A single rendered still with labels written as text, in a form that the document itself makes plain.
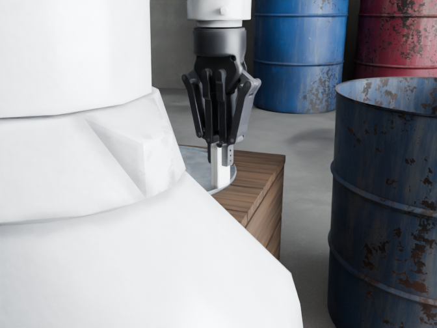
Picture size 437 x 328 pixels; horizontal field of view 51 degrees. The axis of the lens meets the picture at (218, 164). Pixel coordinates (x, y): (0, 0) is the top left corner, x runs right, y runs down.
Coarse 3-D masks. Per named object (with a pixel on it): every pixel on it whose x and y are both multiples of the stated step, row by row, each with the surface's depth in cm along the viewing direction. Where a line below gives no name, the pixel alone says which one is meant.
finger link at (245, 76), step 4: (244, 72) 63; (240, 76) 63; (244, 76) 63; (248, 76) 63; (244, 80) 63; (252, 80) 62; (256, 80) 63; (256, 84) 62; (240, 88) 63; (252, 92) 63
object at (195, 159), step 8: (184, 152) 92; (192, 152) 92; (200, 152) 92; (184, 160) 87; (192, 160) 87; (200, 160) 87; (192, 168) 83; (200, 168) 83; (208, 168) 83; (232, 168) 83; (192, 176) 79; (200, 176) 79; (208, 176) 79; (232, 176) 79; (200, 184) 75; (208, 184) 75; (208, 192) 71; (216, 192) 72
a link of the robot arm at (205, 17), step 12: (192, 0) 60; (204, 0) 59; (216, 0) 58; (228, 0) 59; (240, 0) 59; (192, 12) 61; (204, 12) 59; (216, 12) 59; (228, 12) 58; (240, 12) 60; (204, 24) 61; (216, 24) 61; (228, 24) 61; (240, 24) 62
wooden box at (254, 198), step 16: (240, 160) 88; (256, 160) 88; (272, 160) 88; (240, 176) 79; (256, 176) 79; (272, 176) 81; (224, 192) 73; (240, 192) 73; (256, 192) 73; (272, 192) 82; (224, 208) 67; (240, 208) 67; (256, 208) 72; (272, 208) 84; (256, 224) 72; (272, 224) 85; (272, 240) 87
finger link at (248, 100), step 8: (248, 80) 62; (248, 88) 62; (256, 88) 63; (240, 96) 63; (248, 96) 63; (240, 104) 63; (248, 104) 64; (240, 112) 64; (248, 112) 65; (240, 120) 64; (248, 120) 66; (232, 128) 65; (240, 128) 65; (232, 136) 66
